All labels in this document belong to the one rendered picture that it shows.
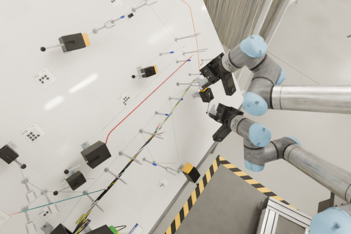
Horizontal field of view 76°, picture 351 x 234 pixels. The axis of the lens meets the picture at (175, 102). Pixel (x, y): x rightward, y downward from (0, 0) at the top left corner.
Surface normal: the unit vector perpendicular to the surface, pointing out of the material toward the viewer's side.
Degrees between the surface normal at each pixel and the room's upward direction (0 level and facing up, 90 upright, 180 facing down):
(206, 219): 0
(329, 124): 0
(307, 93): 39
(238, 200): 0
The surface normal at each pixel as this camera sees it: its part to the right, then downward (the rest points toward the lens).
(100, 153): 0.65, 0.07
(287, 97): -0.62, 0.03
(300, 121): 0.04, -0.56
